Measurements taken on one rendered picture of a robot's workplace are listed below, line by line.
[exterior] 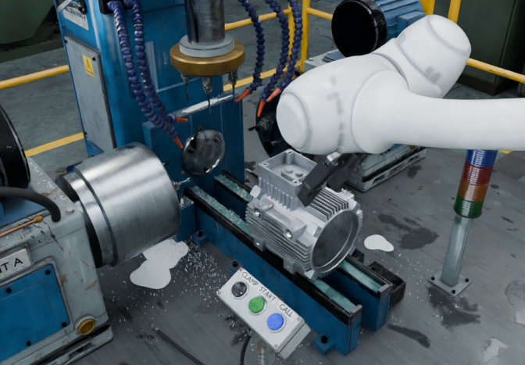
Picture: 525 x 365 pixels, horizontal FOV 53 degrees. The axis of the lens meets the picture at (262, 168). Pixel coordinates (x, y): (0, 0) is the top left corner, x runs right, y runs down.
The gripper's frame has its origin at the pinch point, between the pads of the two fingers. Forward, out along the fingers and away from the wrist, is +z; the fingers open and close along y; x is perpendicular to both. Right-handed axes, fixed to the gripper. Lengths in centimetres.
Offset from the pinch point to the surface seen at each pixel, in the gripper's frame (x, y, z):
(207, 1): -48.7, -4.0, -2.1
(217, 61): -38.9, -2.9, 6.7
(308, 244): 6.4, 2.0, 12.8
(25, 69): -298, -61, 312
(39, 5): -342, -94, 287
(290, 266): 7.2, 3.7, 21.6
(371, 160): -9, -52, 39
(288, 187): -5.8, -0.9, 10.8
